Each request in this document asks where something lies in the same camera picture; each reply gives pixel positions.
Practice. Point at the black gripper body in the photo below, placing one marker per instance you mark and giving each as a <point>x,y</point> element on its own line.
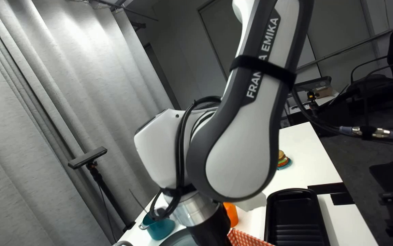
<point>210,233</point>

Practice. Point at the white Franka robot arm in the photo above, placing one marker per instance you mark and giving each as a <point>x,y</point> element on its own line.
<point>237,158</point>

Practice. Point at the black oven tray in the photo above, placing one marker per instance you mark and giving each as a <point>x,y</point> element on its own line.
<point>296,218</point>

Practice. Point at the orange plastic cup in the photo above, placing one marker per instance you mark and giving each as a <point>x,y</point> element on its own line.
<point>231,214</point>

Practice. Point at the grey teal plate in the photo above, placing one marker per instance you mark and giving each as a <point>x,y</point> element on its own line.
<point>177,239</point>

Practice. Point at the teal toy pot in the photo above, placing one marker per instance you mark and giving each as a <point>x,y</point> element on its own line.
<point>157,227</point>

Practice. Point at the short black tape strip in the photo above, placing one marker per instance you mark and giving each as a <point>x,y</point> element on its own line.
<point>341,198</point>

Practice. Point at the black workbench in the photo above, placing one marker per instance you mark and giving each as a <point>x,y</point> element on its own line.
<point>368,150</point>

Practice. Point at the grey flat device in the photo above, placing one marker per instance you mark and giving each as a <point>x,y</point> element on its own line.
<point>317,83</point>

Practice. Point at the grey backdrop curtain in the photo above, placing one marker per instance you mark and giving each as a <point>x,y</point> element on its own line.
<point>33,113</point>

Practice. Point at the black camera tripod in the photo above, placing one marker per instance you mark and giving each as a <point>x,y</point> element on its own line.
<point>87,157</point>

